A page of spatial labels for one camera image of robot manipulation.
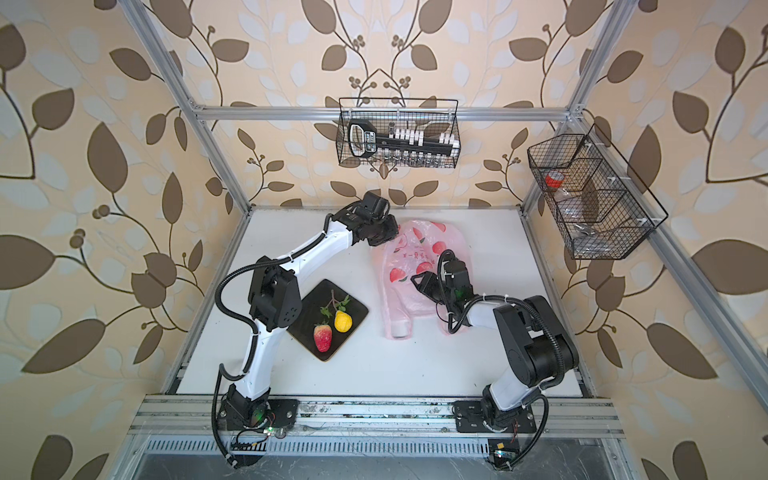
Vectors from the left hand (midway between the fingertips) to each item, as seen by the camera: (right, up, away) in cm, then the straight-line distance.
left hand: (403, 228), depth 93 cm
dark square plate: (-24, -22, -1) cm, 33 cm away
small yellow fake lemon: (-18, -27, -7) cm, 33 cm away
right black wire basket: (+49, +5, -19) cm, 53 cm away
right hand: (+4, -17, 0) cm, 18 cm away
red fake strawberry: (-23, -31, -10) cm, 40 cm away
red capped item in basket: (+45, +14, -5) cm, 47 cm away
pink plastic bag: (+2, -7, +1) cm, 7 cm away
